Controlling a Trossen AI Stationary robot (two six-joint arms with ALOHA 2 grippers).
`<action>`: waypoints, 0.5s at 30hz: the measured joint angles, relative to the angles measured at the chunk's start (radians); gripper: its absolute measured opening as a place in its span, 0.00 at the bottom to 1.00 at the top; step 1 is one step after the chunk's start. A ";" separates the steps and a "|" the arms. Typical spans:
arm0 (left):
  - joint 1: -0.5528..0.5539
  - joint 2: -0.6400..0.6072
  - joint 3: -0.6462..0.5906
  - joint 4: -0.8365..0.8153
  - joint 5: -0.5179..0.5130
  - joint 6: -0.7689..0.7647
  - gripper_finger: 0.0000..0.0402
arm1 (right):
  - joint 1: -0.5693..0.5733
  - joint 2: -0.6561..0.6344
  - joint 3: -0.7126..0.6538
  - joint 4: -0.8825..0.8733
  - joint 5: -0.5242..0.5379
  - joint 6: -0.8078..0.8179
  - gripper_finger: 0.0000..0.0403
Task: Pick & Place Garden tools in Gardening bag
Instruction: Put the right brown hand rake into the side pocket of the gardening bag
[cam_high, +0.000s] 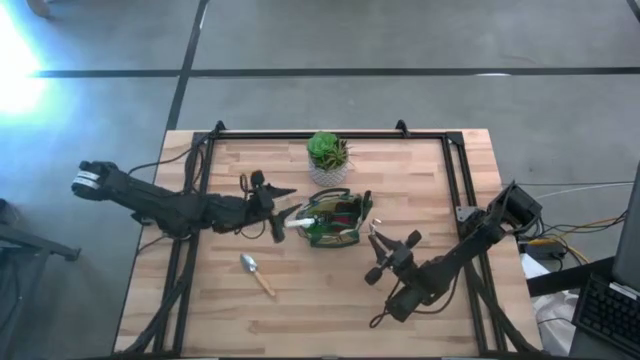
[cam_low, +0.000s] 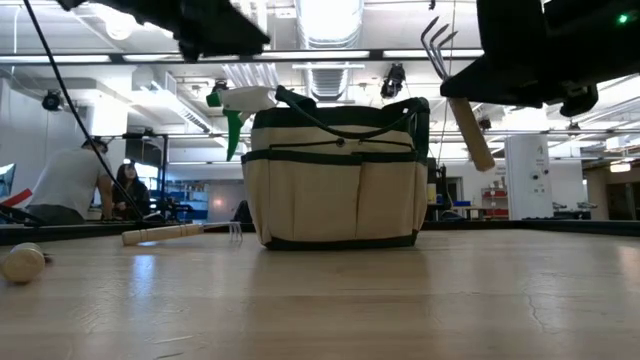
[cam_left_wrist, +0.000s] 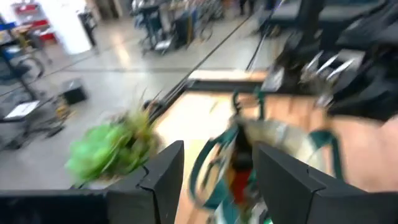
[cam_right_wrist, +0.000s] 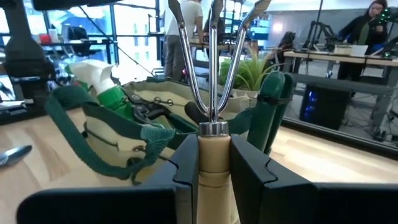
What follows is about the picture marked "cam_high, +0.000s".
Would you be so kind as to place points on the beige green-trimmed gardening bag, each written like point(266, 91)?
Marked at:
point(335, 239)

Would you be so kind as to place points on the dark computer desk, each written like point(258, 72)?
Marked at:
point(565, 280)

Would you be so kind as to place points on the black stand leg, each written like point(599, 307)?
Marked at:
point(35, 245)

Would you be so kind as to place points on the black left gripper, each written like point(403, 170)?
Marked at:
point(262, 200)

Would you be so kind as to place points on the grey computer monitor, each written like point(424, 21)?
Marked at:
point(629, 230)

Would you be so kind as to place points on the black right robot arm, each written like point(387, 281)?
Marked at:
point(460, 250)

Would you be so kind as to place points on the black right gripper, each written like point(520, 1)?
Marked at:
point(397, 262)

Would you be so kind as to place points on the green spray bottle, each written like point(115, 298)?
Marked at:
point(300, 223)

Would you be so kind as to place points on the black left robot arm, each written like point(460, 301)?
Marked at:
point(160, 205)

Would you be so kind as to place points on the black keyboard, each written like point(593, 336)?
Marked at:
point(607, 315)

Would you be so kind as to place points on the white plastic bag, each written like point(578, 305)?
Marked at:
point(552, 325)

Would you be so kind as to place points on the succulent in white patterned pot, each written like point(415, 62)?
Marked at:
point(327, 155)

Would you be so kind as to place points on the black power box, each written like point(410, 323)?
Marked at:
point(540, 250)

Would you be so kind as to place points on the black aluminium table frame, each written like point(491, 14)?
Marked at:
point(400, 135)

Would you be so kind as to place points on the red knit gardening glove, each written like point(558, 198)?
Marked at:
point(345, 217)

